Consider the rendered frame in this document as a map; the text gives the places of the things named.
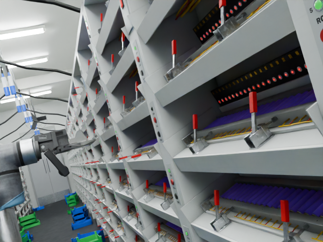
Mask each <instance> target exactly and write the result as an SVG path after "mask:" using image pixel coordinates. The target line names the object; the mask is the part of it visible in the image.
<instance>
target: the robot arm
mask: <svg viewBox="0 0 323 242"><path fill-rule="evenodd" d="M34 139H35V140H34V141H33V139H32V138H30V139H25V140H21V141H18V142H13V143H8V144H4V145H0V242H22V239H21V235H20V231H19V227H18V223H17V219H16V215H15V211H14V206H17V205H20V204H22V203H23V202H24V201H25V195H24V190H23V185H22V180H21V175H20V171H19V167H22V166H26V165H30V164H34V163H37V160H39V159H42V155H41V153H42V152H43V153H44V155H45V156H46V157H47V158H48V160H49V161H50V162H51V163H52V164H53V165H54V166H55V167H56V169H57V170H58V173H59V174H60V175H61V176H64V177H66V176H67V175H68V174H69V173H70V172H69V169H68V168H67V167H66V166H64V165H63V164H62V163H61V162H60V161H59V160H58V159H57V157H56V156H55V155H57V154H60V153H64V152H68V151H70V150H73V149H78V148H82V147H86V146H90V145H91V144H93V143H94V142H95V141H96V139H93V140H87V139H86V137H85V135H84V133H83V132H82V131H81V130H79V131H77V132H76V134H75V138H72V139H70V141H68V139H69V138H68V134H67V132H66V129H61V130H54V131H52V132H49V133H44V134H39V135H35V136H34ZM42 146H44V148H41V147H42ZM48 149H49V150H48Z"/></svg>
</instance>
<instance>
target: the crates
mask: <svg viewBox="0 0 323 242"><path fill-rule="evenodd" d="M65 201H66V204H67V205H68V207H71V206H75V205H77V204H78V203H79V200H78V196H77V193H76V192H75V193H71V194H69V193H68V195H65ZM41 209H44V206H39V207H37V208H33V211H38V210H41ZM67 212H68V214H72V217H73V221H74V224H73V223H71V226H72V230H76V229H79V228H82V227H85V226H88V225H91V224H93V223H92V219H91V217H89V216H88V210H87V206H86V204H84V205H83V206H81V207H78V208H75V207H74V209H71V208H70V210H68V211H67ZM89 218H90V219H89ZM19 223H20V226H23V228H22V231H20V235H21V239H22V242H32V240H33V239H34V238H33V235H32V234H31V236H30V233H29V231H27V233H26V234H25V231H24V230H25V229H28V228H31V227H34V226H37V225H40V221H39V220H38V219H36V214H35V212H34V214H31V215H27V216H24V217H21V218H20V217H19ZM77 235H78V236H77V237H76V238H74V239H73V238H72V239H71V240H72V242H105V241H106V240H105V236H104V232H103V230H97V231H93V232H89V233H85V234H81V235H80V233H78V234H77Z"/></svg>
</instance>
